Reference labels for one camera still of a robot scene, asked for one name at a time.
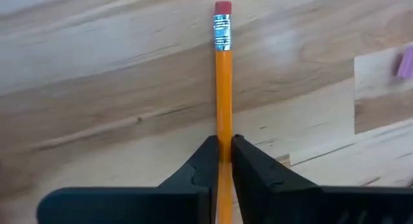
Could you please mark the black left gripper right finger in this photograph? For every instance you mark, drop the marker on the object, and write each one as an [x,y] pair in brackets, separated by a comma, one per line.
[290,204]

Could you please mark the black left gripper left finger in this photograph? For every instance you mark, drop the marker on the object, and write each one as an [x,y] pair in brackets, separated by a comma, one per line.
[145,204]

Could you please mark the yellow pencil with red eraser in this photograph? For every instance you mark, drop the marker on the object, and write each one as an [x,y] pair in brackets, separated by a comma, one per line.
[224,88]

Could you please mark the pink eraser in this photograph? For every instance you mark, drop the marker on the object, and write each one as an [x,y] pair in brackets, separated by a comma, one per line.
[407,64]

